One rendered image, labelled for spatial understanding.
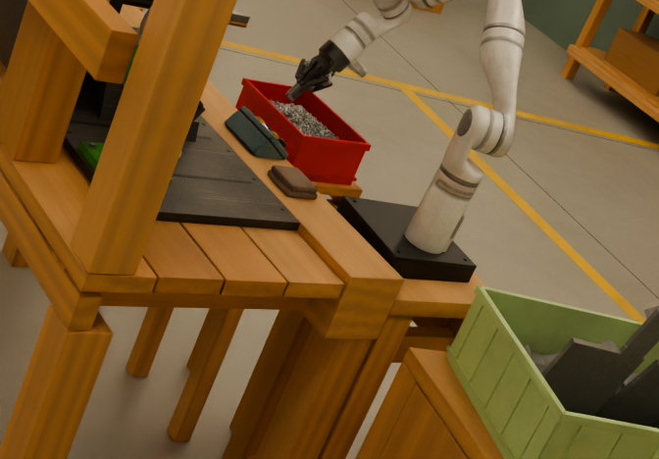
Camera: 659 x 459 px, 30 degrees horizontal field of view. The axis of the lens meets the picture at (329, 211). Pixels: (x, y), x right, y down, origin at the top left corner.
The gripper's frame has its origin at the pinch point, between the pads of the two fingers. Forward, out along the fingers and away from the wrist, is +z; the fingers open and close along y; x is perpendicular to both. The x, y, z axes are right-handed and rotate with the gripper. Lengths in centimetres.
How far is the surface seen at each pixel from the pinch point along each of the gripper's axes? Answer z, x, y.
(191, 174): 30.5, -20.0, 24.0
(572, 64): -230, 443, -399
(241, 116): 13.0, -4.7, -0.5
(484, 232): -50, 235, -144
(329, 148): 1.3, 20.2, -0.7
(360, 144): -5.2, 25.7, -0.6
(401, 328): 20, 21, 58
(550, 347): 0, 36, 75
